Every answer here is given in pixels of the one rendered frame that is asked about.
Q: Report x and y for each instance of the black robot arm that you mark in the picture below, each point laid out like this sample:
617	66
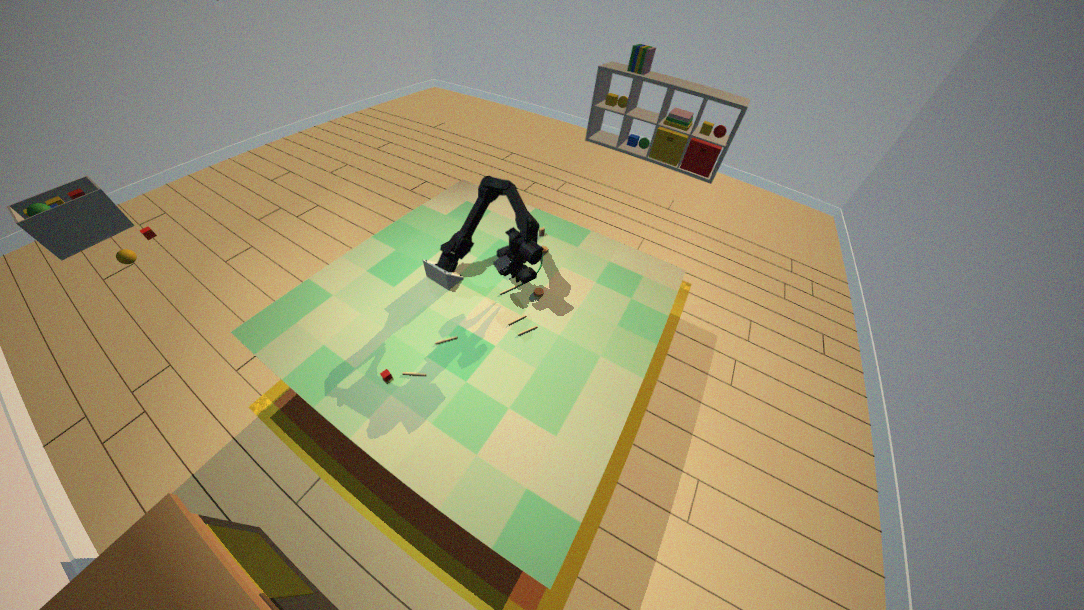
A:
523	241

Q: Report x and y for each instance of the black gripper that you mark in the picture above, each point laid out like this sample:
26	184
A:
522	272

